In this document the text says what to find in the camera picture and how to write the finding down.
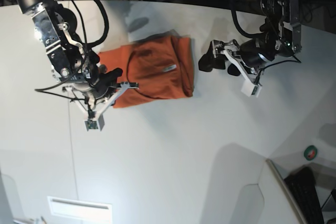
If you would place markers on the green tape roll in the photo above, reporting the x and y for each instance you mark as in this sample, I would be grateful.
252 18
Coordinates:
310 153

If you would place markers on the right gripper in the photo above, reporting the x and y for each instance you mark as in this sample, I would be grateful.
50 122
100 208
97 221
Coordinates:
74 62

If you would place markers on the orange t-shirt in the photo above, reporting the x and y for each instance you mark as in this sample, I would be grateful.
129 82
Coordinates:
162 66

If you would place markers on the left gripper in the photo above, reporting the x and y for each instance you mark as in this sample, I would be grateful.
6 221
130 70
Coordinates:
271 47

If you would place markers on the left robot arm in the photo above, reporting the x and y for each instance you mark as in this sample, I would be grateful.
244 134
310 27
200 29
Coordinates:
282 11

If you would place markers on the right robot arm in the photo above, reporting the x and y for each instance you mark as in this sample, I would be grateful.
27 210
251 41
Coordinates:
26 7

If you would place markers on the black keyboard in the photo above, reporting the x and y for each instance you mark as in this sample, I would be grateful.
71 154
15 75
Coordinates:
302 186

